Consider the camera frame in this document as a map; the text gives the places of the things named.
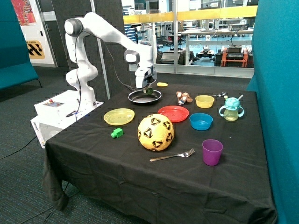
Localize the green toy capsicum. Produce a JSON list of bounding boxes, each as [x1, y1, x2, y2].
[[147, 88, 153, 95]]

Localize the blue plastic bowl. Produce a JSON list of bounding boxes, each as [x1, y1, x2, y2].
[[189, 113, 213, 131]]

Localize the green toy block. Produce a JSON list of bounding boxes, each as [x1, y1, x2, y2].
[[111, 128, 124, 138]]

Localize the brown plush toy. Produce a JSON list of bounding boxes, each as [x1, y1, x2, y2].
[[176, 91, 193, 105]]

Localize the red wall poster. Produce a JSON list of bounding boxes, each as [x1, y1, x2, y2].
[[11, 0, 37, 26]]

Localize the turtle lid sippy cup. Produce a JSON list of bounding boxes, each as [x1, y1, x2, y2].
[[219, 96, 244, 121]]

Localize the purple plastic cup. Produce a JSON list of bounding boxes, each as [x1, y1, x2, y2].
[[202, 139, 223, 166]]

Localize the yellow plastic bowl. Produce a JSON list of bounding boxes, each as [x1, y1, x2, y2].
[[195, 95, 214, 108]]

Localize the yellow black warning sign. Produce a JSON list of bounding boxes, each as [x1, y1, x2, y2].
[[26, 40, 45, 60]]

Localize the yellow toy lemon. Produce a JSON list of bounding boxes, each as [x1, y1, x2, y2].
[[157, 82, 168, 87]]

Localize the silver metal fork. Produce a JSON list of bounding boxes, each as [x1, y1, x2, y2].
[[149, 148, 195, 162]]

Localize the teal partition panel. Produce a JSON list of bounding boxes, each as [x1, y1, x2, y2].
[[248, 0, 299, 224]]

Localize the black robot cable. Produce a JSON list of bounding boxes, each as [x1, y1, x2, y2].
[[66, 30, 141, 122]]

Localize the black tablecloth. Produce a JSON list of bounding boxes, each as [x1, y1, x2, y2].
[[43, 84, 278, 224]]

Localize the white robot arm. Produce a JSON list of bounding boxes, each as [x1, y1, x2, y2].
[[64, 12, 157, 108]]

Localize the silver metal spoon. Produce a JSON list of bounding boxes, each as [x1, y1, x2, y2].
[[212, 92, 226, 97]]

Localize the yellow plastic plate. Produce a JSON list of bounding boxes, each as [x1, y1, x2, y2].
[[103, 108, 135, 126]]

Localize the black frying pan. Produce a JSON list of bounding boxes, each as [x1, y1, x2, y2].
[[126, 85, 162, 104]]

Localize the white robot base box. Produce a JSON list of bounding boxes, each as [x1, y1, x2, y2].
[[31, 90, 103, 148]]

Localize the white lab table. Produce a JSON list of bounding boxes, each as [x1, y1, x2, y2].
[[181, 28, 253, 62]]

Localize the orange mobile robot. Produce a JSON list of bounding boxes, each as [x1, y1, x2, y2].
[[221, 45, 248, 68]]

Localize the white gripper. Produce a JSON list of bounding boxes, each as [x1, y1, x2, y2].
[[135, 66, 157, 94]]

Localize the red plastic plate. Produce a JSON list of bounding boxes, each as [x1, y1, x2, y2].
[[158, 105, 189, 123]]

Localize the teal sofa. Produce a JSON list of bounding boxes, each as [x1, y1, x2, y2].
[[0, 0, 39, 90]]

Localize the yellow black soccer ball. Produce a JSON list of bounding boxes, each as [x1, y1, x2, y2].
[[138, 114, 175, 151]]

